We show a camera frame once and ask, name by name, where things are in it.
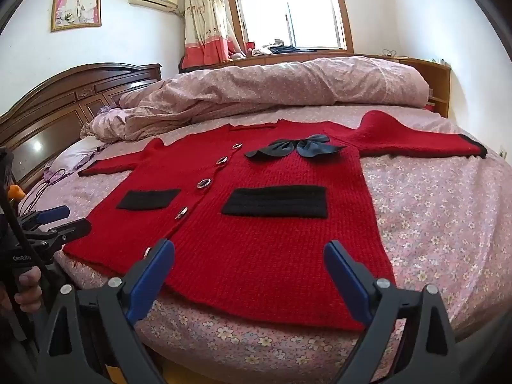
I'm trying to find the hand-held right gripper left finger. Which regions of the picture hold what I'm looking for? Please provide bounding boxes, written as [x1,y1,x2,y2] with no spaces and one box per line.
[38,238,177,384]

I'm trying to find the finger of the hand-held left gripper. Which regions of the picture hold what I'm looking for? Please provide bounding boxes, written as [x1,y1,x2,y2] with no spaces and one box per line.
[25,219,92,249]
[20,205,71,229]

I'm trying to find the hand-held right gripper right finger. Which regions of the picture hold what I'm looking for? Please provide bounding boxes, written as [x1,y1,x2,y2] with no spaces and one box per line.
[323,240,461,384]

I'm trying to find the red knit cardigan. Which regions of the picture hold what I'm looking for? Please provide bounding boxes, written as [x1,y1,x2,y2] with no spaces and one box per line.
[63,110,488,332]

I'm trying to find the dark blue clothes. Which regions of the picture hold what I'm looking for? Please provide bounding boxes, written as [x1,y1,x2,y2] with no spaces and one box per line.
[270,44,317,55]

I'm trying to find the person's left hand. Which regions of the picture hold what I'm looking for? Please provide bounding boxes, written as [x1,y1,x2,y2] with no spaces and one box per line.
[0,266,44,313]

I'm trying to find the lilac pillow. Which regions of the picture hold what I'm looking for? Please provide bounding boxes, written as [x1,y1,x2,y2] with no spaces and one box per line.
[44,136,109,177]

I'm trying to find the bed with floral sheet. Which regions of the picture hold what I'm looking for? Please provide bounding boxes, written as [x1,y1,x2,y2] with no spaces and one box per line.
[24,104,512,384]

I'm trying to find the dark wooden dresser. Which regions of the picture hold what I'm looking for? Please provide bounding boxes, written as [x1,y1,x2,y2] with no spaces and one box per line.
[0,63,163,198]

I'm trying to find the pink floral duvet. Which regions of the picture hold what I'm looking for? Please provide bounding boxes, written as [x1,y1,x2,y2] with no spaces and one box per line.
[80,55,430,142]

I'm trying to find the cream and red curtain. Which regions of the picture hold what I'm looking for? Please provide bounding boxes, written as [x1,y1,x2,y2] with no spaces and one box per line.
[182,0,241,69]

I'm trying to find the white cloth bundle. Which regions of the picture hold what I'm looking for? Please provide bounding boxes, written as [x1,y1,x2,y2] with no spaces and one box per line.
[251,38,285,56]

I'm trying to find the wooden framed window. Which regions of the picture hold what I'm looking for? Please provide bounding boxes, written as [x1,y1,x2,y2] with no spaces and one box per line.
[224,0,355,54]

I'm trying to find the purple cable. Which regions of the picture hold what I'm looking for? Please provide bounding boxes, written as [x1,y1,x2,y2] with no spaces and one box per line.
[22,167,77,212]

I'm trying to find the framed wall photo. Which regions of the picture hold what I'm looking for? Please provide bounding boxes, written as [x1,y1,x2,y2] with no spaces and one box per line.
[51,0,102,33]

